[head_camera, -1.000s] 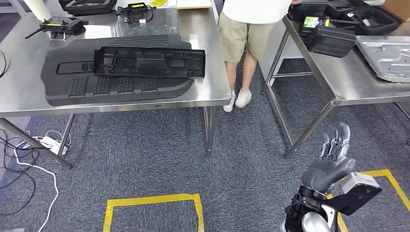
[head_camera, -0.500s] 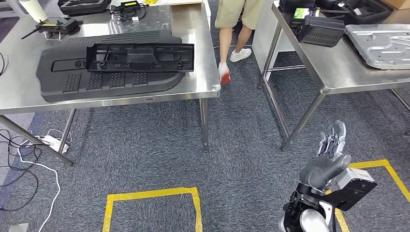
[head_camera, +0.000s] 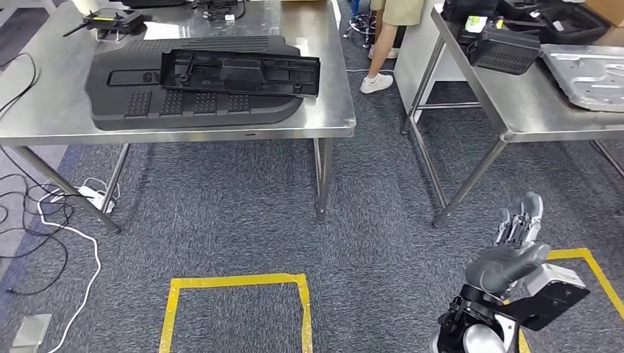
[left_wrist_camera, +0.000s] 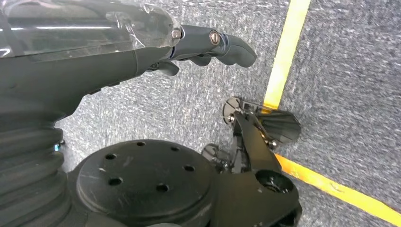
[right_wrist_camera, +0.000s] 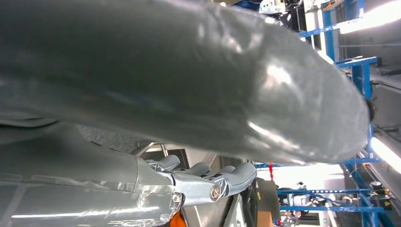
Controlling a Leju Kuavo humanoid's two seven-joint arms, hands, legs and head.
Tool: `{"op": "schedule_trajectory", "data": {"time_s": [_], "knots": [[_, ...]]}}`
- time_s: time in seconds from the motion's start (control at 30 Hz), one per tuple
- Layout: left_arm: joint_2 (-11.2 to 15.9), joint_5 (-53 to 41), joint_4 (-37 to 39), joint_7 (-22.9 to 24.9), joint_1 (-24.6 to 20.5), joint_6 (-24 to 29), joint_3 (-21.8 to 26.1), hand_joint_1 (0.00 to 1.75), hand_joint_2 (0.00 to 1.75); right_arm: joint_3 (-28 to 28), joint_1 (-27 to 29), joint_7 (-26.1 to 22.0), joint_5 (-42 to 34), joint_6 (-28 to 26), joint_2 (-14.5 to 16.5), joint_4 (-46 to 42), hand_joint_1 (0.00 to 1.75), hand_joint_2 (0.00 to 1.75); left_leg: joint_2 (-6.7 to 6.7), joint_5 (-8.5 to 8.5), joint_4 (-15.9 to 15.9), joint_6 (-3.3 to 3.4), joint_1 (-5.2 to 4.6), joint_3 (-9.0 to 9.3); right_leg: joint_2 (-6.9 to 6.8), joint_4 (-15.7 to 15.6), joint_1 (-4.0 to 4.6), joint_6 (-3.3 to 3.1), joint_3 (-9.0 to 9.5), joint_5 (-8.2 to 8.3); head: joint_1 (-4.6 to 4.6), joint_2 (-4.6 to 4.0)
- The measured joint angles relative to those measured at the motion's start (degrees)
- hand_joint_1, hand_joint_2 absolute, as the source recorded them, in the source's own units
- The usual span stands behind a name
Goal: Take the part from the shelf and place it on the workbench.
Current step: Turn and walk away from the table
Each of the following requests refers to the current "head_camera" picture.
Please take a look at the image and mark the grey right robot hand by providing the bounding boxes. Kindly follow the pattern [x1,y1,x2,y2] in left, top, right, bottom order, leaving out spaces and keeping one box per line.
[464,191,552,296]

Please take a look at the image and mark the long black plastic car part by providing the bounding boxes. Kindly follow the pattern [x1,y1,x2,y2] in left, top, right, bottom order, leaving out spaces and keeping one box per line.
[159,49,322,100]

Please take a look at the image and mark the steel workbench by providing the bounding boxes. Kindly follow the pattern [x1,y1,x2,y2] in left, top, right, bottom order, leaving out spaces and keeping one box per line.
[0,0,358,235]

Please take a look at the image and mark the steel side table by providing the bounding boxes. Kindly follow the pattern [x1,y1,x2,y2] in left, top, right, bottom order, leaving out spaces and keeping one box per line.
[400,4,624,229]

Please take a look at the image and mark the silver metal car panel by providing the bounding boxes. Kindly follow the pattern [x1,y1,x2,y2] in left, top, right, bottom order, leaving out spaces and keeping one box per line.
[538,43,624,113]

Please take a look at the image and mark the black equipment box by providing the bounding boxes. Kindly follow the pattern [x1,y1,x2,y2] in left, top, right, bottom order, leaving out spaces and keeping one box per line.
[466,29,542,76]
[441,0,500,23]

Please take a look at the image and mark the white cabinet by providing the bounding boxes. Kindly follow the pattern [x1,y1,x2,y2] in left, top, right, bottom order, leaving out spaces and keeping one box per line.
[394,0,469,123]

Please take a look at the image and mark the green labelled black device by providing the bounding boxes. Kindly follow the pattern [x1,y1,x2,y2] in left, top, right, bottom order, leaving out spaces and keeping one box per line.
[460,14,506,45]

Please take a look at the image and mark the person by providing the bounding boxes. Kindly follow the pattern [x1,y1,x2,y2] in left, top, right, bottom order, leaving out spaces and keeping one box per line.
[359,0,427,95]

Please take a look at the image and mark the black equipment case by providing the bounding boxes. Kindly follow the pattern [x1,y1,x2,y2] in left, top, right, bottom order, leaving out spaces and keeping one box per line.
[497,0,610,46]

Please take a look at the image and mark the brown cardboard box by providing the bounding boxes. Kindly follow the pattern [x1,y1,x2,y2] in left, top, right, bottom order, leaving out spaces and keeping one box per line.
[582,0,624,28]

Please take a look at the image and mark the chrome swivel stool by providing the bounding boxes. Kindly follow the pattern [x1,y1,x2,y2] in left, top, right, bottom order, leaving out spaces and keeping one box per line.
[342,10,377,50]

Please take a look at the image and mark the black moulded tray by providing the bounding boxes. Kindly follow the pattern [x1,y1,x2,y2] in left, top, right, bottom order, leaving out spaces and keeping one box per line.
[85,35,306,132]

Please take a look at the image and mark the white power strip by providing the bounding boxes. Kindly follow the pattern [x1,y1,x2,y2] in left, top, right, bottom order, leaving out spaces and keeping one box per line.
[77,185,117,215]

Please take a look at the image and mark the black remote controller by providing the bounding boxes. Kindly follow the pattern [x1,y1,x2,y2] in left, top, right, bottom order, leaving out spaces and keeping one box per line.
[62,8,146,40]

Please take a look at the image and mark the metal floor outlet plate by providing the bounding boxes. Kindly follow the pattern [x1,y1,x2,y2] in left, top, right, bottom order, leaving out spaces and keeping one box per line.
[10,313,54,353]

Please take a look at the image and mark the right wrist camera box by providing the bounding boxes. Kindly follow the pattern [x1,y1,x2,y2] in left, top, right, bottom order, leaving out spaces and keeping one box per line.
[506,263,592,332]

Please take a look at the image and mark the white floor cable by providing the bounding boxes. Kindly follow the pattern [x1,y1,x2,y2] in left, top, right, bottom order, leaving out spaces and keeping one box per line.
[346,67,397,76]

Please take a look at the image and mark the black adapter cable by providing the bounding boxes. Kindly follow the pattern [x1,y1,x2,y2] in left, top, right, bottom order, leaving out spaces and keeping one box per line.
[192,0,248,24]

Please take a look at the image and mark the white power cable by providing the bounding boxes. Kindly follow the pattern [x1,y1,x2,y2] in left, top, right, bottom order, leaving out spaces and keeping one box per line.
[36,187,103,353]

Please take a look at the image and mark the black floor cable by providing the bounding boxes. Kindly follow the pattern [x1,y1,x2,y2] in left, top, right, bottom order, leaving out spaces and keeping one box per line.
[0,146,76,297]

